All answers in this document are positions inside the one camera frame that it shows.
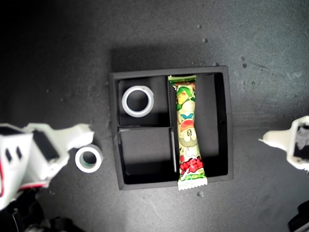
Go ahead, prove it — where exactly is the black camera box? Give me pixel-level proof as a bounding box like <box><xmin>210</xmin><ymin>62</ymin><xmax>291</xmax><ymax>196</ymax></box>
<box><xmin>287</xmin><ymin>200</ymin><xmax>309</xmax><ymax>232</ymax></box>

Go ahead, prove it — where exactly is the snack bar in printed wrapper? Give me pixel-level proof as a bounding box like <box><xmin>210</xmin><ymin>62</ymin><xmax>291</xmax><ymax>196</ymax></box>
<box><xmin>168</xmin><ymin>74</ymin><xmax>209</xmax><ymax>191</ymax></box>

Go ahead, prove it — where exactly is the black tray with wells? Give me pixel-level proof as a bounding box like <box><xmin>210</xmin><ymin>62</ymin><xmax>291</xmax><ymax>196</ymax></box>
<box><xmin>108</xmin><ymin>65</ymin><xmax>234</xmax><ymax>191</ymax></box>

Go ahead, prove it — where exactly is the white tape roll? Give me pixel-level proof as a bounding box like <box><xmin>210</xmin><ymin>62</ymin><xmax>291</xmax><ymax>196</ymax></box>
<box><xmin>74</xmin><ymin>144</ymin><xmax>104</xmax><ymax>174</ymax></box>
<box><xmin>121</xmin><ymin>85</ymin><xmax>155</xmax><ymax>118</ymax></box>

